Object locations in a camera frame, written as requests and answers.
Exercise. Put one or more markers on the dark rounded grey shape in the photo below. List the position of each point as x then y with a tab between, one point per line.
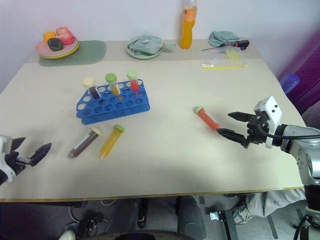
191	217

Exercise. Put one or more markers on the orange drink plastic bottle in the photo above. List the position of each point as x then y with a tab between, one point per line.
187	32

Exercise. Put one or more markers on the purple textured fabric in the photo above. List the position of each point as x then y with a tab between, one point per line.
310	75

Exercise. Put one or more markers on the cream cap dark liquid tube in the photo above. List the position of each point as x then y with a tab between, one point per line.
88	82
85	143

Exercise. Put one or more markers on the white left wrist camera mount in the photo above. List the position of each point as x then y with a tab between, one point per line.
3	147

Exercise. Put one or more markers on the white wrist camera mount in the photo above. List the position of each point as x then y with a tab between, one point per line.
272	110
3	147

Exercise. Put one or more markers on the blue ribbed plastic object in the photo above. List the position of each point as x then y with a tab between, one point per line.
290	82

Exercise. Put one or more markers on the clear plastic zip bag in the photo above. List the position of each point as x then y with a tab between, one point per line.
225	58

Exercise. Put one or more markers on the beige table mat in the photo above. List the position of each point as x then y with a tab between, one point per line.
162	162

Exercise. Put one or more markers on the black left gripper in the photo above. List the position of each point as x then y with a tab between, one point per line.
18	161

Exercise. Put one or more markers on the stack of plates with toys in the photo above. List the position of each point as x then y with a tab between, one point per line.
42	48

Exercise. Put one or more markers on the green cap yellow liquid tube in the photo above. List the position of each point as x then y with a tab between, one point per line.
111	78
110	142

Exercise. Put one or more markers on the pink toy fruit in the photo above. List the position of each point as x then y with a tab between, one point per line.
65	35

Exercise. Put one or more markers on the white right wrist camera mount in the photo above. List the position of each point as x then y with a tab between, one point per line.
272	110

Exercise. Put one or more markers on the teal crumpled cloth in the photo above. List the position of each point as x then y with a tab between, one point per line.
222	37

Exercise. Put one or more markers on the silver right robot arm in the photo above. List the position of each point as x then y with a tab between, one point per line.
303	147

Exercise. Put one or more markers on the dark purple toy fruit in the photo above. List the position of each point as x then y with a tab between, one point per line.
55	44

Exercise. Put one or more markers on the grey trouser leg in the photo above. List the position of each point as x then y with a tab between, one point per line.
275	202

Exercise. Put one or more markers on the green placemat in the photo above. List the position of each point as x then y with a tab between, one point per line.
90	52

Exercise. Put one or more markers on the grey white sneaker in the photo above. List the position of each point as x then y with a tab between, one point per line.
241	215

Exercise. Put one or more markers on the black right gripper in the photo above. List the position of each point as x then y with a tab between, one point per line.
255	131

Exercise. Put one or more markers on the yellow plate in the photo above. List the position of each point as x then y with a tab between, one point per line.
58	57

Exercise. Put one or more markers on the orange toy fruit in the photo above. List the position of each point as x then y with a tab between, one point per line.
49	35

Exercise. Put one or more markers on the green cap red liquid tube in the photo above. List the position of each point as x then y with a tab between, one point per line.
207	118
132	74

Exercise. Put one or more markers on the black metal table frame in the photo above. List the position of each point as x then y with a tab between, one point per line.
228	225

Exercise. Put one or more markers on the pale green plate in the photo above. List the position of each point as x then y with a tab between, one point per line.
132	53

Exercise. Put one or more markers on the blue test tube rack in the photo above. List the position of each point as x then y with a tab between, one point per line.
120	107

